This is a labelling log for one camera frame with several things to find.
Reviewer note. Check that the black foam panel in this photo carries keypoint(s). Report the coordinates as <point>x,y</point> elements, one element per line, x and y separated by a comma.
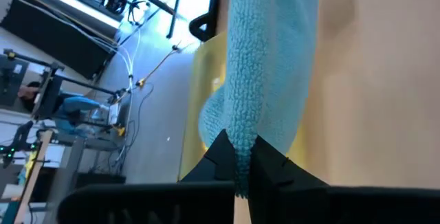
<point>51,35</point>

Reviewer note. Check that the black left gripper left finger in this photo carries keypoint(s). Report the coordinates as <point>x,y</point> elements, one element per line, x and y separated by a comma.
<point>144,203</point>

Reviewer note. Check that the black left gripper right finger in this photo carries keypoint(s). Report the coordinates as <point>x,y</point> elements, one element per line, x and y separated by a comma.
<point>309,205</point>

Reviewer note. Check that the yellow translucent plastic bin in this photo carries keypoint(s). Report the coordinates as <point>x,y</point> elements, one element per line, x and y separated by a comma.
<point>203,79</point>

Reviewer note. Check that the teal microfiber towel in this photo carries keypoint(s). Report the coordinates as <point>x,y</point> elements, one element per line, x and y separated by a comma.
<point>261,62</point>

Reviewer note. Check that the person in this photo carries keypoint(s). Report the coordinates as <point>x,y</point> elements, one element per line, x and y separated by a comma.
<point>72,105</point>

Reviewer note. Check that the black desk leg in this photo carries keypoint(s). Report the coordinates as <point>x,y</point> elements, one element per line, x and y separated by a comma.
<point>173,14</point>

